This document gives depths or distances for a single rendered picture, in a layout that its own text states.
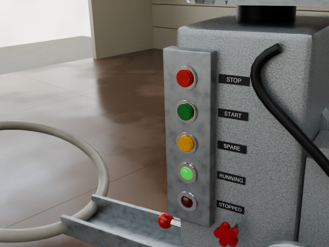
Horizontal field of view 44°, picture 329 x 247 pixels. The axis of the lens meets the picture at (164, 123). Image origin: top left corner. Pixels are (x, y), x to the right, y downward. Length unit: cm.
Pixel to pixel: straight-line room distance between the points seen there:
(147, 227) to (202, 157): 42
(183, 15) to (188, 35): 828
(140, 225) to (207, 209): 39
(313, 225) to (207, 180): 16
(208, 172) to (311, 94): 19
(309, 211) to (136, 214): 50
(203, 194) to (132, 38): 866
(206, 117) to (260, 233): 20
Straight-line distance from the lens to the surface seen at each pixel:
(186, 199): 67
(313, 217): 64
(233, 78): 58
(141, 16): 938
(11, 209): 336
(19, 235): 100
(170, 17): 916
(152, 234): 99
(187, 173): 64
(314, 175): 60
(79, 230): 100
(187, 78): 59
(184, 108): 60
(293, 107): 57
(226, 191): 65
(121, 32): 905
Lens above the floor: 163
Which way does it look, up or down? 20 degrees down
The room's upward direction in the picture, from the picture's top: 2 degrees counter-clockwise
